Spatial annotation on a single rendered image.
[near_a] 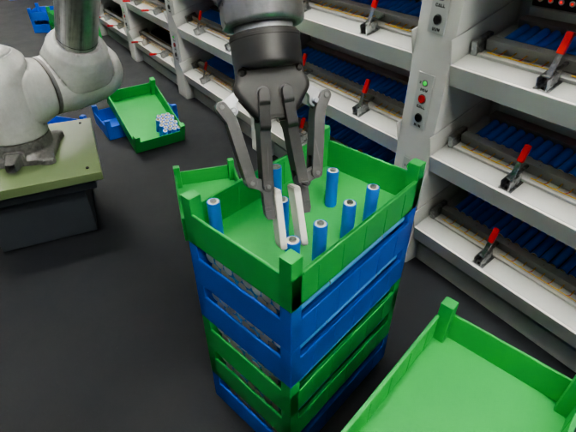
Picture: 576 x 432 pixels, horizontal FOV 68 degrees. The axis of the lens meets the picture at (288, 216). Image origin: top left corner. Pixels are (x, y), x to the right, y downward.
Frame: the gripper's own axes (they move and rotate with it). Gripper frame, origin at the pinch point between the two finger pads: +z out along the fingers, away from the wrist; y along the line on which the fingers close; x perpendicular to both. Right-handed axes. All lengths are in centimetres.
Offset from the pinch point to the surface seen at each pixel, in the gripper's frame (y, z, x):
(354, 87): -40, -16, -66
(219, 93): -13, -24, -138
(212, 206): 7.7, -0.9, -9.7
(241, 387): 7.3, 33.1, -19.5
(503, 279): -52, 29, -25
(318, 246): -4.2, 5.4, -3.0
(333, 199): -11.0, 2.1, -14.0
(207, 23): -13, -52, -143
